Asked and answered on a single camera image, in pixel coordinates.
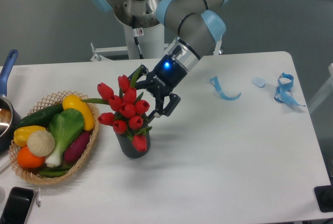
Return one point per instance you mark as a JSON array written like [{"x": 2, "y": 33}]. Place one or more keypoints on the black device at table edge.
[{"x": 324, "y": 198}]

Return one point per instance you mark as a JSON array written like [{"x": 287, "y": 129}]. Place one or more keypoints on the green pea pods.
[{"x": 53, "y": 172}]

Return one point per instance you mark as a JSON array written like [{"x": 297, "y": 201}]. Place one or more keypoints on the woven wicker basket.
[{"x": 34, "y": 177}]

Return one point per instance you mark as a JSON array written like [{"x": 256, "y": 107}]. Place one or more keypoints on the green bok choy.
[{"x": 65, "y": 127}]

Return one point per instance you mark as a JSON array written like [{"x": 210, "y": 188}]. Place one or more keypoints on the dark grey ribbed vase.
[{"x": 135, "y": 147}]

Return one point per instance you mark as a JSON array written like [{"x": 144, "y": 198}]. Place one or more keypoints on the yellow bell pepper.
[{"x": 22, "y": 134}]

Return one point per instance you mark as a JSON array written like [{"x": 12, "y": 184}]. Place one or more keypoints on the white garlic bulb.
[{"x": 41, "y": 143}]

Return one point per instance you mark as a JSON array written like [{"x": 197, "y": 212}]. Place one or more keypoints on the yellow squash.
[{"x": 74, "y": 102}]

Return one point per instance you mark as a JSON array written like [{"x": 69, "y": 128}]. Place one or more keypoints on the orange fruit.
[{"x": 28, "y": 160}]

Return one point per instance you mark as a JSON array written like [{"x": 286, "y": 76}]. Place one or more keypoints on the small light blue cap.
[{"x": 259, "y": 82}]

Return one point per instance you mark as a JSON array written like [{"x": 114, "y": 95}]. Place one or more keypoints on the purple sweet potato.
[{"x": 76, "y": 149}]

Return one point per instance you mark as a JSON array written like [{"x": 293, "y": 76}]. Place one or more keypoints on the red tulip bouquet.
[{"x": 128, "y": 108}]

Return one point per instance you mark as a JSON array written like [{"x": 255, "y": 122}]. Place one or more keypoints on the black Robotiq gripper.
[{"x": 160, "y": 82}]

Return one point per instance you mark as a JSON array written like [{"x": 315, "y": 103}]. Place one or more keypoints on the black smartphone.
[{"x": 18, "y": 205}]

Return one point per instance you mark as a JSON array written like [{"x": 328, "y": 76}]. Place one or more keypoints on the clear pen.
[{"x": 38, "y": 198}]

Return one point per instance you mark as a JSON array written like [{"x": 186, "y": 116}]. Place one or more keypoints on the curved blue ribbon strip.
[{"x": 216, "y": 84}]

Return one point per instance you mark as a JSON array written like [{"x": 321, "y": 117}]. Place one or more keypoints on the crumpled blue ribbon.
[{"x": 283, "y": 92}]

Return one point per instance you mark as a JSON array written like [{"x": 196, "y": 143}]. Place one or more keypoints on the green cucumber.
[{"x": 41, "y": 117}]

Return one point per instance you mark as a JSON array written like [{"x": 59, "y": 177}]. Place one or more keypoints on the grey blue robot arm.
[{"x": 181, "y": 31}]

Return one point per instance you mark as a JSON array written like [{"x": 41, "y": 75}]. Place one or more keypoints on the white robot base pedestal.
[{"x": 144, "y": 34}]

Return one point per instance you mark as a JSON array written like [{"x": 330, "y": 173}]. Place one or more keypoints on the blue handled saucepan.
[{"x": 9, "y": 117}]

